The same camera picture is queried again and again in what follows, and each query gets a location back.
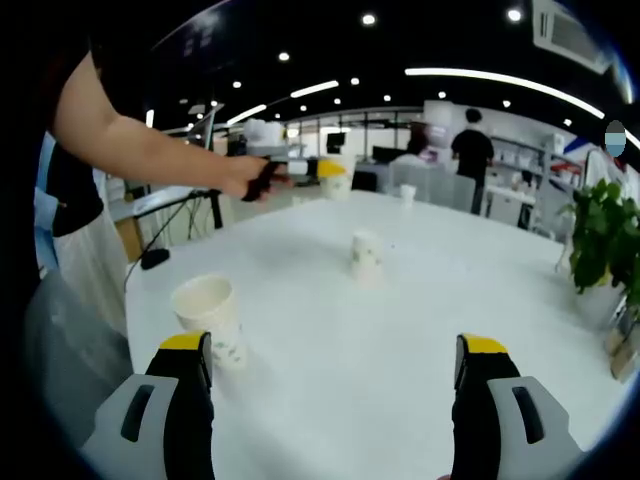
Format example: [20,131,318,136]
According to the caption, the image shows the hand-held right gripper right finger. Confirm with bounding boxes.
[449,332,584,480]

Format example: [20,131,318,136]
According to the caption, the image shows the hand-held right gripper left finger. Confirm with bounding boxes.
[79,329,217,480]

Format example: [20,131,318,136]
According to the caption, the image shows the person's left hand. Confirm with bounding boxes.
[219,154,296,204]

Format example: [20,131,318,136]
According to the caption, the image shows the short ceiling light strip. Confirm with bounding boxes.
[290,80,340,99]
[227,103,268,126]

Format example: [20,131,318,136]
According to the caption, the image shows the open laptop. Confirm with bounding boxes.
[188,105,219,151]

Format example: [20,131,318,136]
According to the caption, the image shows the black computer monitor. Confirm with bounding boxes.
[372,145,409,164]

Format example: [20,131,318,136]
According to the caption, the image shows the grey mesh office chair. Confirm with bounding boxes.
[22,272,136,446]

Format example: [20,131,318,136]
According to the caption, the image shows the grey desk partition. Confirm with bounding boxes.
[389,162,477,214]

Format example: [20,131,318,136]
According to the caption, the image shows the white table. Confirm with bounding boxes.
[124,188,640,480]

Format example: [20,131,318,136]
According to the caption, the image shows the black-legged side desk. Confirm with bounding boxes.
[107,184,226,236]

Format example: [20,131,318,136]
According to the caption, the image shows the round ceiling spotlights group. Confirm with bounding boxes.
[182,8,574,129]

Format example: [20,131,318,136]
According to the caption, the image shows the black oval device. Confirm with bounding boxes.
[139,248,171,271]

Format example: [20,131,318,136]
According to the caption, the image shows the long curved ceiling light strip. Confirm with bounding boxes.
[404,67,606,120]

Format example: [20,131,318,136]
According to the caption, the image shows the person's dark shirt torso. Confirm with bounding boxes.
[29,24,104,131]

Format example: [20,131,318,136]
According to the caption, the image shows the green potted plant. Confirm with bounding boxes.
[557,178,640,331]

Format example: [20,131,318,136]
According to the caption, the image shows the ceiling air conditioner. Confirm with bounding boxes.
[531,0,614,76]

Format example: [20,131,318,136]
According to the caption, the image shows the white wall shelving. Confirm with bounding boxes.
[492,134,566,176]

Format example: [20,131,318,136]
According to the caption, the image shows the red blue striped wall banner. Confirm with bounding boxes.
[562,134,600,157]

